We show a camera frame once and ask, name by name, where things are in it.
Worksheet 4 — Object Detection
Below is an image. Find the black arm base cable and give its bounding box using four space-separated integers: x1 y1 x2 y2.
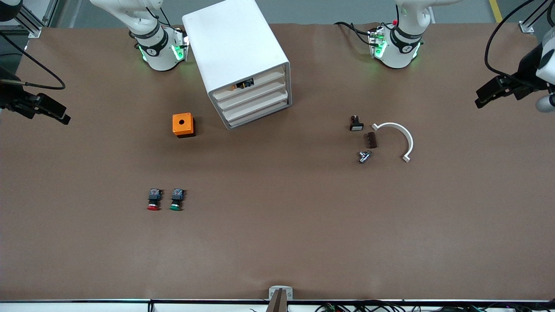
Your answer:
333 21 375 46

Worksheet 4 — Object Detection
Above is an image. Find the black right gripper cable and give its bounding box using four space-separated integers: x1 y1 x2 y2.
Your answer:
0 32 66 91

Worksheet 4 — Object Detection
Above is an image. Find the white curved plastic bracket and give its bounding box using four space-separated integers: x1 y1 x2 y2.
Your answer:
371 122 415 163

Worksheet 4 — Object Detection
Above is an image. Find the white table edge rail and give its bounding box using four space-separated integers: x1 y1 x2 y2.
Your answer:
0 299 555 312

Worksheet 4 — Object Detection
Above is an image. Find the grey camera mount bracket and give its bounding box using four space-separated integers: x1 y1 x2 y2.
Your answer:
268 285 294 312

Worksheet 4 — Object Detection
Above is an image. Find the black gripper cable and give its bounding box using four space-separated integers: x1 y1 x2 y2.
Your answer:
0 32 66 91
484 0 538 79

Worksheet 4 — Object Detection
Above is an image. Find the black cable bundle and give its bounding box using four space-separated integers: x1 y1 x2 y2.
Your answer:
314 302 555 312

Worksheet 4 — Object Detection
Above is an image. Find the red mushroom push button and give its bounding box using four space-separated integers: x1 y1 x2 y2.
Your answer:
147 188 163 212

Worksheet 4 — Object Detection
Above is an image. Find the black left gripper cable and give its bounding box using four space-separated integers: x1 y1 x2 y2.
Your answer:
484 0 538 79

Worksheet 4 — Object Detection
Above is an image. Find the orange button enclosure box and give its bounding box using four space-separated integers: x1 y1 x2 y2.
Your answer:
172 113 196 139

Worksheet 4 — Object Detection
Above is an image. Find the white drawer cabinet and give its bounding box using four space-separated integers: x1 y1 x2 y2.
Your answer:
182 0 293 131

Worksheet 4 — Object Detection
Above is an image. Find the green mushroom push button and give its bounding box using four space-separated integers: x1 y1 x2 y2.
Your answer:
169 188 186 212

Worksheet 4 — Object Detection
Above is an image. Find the aluminium frame profile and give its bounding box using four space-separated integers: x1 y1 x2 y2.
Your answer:
17 0 60 39
518 0 555 35

